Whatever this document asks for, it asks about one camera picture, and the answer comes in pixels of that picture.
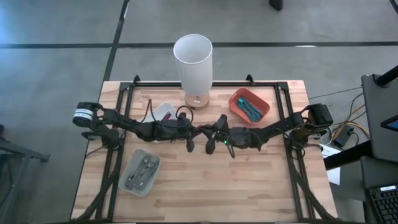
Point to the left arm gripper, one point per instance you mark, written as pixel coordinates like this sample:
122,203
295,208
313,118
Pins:
182,132

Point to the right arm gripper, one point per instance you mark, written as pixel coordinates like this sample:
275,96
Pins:
217,135

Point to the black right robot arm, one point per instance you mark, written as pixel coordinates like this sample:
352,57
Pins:
280,124

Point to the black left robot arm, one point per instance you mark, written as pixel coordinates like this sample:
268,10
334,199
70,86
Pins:
124,121

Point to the white plastic bin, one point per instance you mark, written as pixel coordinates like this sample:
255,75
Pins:
160,109

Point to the orange plastic bin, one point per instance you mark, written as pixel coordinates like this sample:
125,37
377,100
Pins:
247,92

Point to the frosted plastic bin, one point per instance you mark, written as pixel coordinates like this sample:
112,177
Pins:
125,183

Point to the white shade wooden base lamp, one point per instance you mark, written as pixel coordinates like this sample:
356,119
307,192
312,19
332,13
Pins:
192,62

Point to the white paper sheet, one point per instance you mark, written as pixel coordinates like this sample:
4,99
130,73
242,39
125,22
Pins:
331,161

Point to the black power box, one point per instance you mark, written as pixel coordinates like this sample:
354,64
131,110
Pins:
342,137

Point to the black stand foot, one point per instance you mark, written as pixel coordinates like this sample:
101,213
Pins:
276,4

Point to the grey side table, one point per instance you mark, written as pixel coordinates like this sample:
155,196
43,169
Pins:
377,124

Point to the black metal floor stand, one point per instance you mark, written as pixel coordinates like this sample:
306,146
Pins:
18,155

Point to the tablet with blue screen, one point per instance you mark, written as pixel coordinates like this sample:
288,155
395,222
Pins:
391,124

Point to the black laptop keyboard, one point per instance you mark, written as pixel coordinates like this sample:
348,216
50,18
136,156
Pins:
385,205

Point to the black pole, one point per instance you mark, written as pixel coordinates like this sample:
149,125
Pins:
387,77

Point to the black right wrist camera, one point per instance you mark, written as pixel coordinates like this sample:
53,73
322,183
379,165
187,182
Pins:
222,123

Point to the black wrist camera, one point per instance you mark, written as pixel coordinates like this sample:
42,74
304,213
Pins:
222,123
182,119

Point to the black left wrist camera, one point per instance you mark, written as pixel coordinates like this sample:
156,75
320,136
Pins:
182,119

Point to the black aluminium table frame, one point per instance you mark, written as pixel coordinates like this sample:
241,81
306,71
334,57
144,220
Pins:
202,84

